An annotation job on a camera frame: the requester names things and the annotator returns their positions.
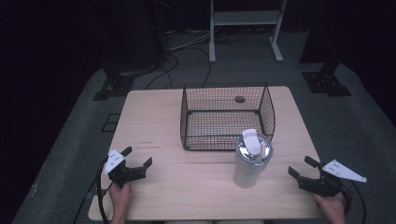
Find person's right hand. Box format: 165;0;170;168
313;191;347;224

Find black stand base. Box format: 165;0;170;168
302;61;353;98
92;74;135;102

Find white tumbler with clear lid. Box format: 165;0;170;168
233;128;275;189

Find black wire basket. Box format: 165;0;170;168
179;82;276;152

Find white floor cable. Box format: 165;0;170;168
167;30;213;52

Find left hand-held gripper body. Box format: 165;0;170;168
103;149;148;189

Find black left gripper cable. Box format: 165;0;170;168
95;159;110;224

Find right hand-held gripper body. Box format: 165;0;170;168
297;159;368;198

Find person's left hand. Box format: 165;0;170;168
107;182;133;217

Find white metal desk frame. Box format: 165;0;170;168
208;0;289;64

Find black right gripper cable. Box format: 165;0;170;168
340;180;368;224

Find black floor cable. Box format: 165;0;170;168
144;46;213;91

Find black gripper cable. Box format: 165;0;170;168
340;180;368;224
95;159;110;224

